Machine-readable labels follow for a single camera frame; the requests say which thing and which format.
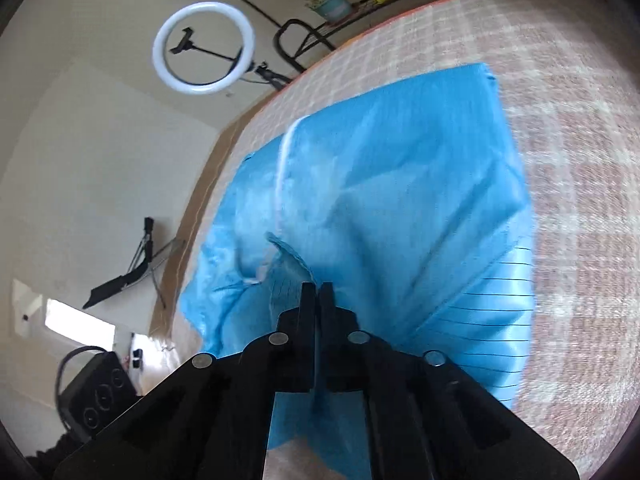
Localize white ring light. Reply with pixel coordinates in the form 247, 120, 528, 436
151, 2, 296, 96

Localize bright white panel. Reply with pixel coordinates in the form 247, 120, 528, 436
45, 298, 118, 347

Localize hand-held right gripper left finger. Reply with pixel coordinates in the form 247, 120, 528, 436
52, 282, 317, 480

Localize black looped camera cable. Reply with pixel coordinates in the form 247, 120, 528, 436
54, 344, 110, 433

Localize teal plant pot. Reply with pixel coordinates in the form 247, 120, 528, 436
305, 0, 354, 24

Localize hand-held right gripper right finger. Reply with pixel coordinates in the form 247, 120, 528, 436
319, 282, 582, 480

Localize pink plaid blanket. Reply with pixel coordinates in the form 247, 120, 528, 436
165, 0, 640, 480

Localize blue striped work coat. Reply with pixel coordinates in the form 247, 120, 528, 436
177, 62, 539, 480

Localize black folding stand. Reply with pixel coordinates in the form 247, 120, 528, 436
81, 216, 187, 312

